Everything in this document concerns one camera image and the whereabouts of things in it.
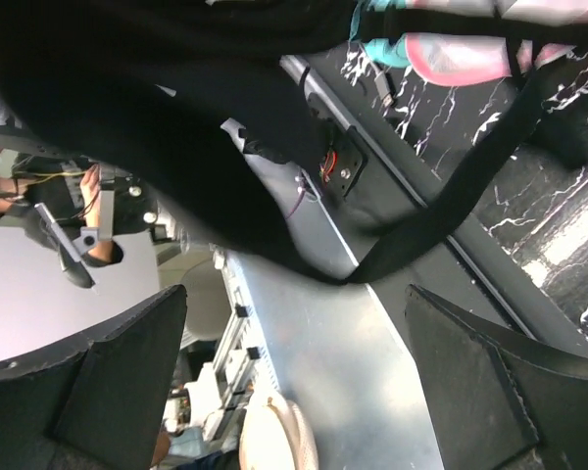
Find teal cat-ear headphones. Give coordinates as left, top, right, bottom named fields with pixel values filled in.
left=349, top=0, right=411, bottom=69

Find black bra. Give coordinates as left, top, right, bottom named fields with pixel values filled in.
left=0, top=1, right=588, bottom=284

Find white pink mesh laundry bag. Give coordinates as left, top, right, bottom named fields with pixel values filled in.
left=405, top=0, right=588, bottom=87

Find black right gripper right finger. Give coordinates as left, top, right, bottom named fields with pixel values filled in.
left=405, top=285, right=588, bottom=469

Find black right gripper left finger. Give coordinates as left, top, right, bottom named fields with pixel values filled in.
left=0, top=286, right=186, bottom=469

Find grey usb cable plug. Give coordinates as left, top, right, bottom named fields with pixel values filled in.
left=373, top=70, right=395, bottom=108

